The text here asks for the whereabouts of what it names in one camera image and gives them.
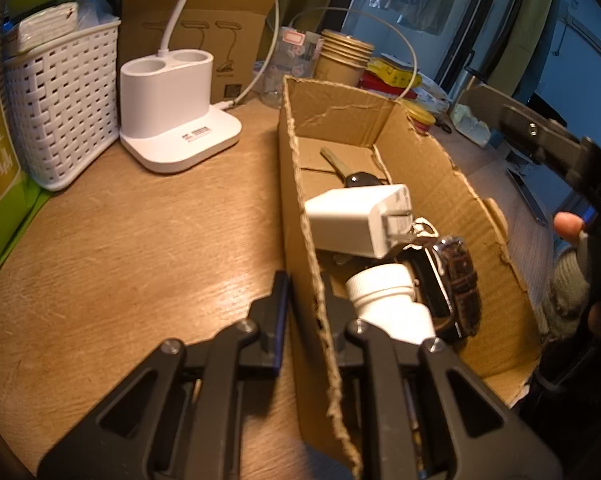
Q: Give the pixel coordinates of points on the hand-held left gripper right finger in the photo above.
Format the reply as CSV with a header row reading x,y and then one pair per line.
x,y
340,322

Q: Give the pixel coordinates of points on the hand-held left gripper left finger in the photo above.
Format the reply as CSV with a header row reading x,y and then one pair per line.
x,y
280,330

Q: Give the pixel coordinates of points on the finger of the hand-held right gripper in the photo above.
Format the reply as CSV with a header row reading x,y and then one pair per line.
x,y
535,135

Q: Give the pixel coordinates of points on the white pill bottle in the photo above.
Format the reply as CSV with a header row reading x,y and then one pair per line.
x,y
380,290

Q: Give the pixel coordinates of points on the white charger plug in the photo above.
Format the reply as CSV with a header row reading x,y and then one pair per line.
x,y
345,220

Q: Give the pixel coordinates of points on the torn cardboard box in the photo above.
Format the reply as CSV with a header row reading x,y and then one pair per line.
x,y
445,185

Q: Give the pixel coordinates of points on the black-headed key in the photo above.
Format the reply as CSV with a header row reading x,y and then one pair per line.
x,y
360,179

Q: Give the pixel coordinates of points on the person's right hand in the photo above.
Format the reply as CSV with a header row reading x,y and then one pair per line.
x,y
568,227

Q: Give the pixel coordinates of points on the pale green crumpled paper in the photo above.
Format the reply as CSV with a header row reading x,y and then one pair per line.
x,y
468,122

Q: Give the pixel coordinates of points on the steel thermos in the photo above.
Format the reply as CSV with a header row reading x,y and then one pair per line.
x,y
470,79

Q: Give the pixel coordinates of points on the white papers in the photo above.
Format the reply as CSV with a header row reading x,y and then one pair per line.
x,y
430,97

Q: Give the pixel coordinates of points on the yellow lidded jar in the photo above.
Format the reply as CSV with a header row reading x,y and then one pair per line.
x,y
420,116

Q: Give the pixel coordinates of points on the yellow packet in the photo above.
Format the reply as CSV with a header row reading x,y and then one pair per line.
x,y
391,72

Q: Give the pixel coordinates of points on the red box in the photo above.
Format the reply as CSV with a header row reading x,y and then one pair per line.
x,y
378,84

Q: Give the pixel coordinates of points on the stack of paper cups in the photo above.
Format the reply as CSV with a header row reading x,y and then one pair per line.
x,y
341,64

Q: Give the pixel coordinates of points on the clear stickered plastic cup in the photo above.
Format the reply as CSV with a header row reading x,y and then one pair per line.
x,y
293,47

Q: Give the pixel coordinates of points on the white desk lamp base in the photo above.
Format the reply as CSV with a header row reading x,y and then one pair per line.
x,y
165,92

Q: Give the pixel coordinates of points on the flat cardboard lamp packaging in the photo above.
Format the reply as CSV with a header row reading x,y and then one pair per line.
x,y
235,35

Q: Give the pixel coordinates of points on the white woven plastic basket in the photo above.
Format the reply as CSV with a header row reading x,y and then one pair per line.
x,y
63,110

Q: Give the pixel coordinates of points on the clear plastic bag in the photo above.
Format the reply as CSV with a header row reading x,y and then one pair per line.
x,y
98,7

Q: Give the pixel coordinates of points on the white tissue pack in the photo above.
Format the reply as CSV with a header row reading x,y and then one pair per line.
x,y
40,25

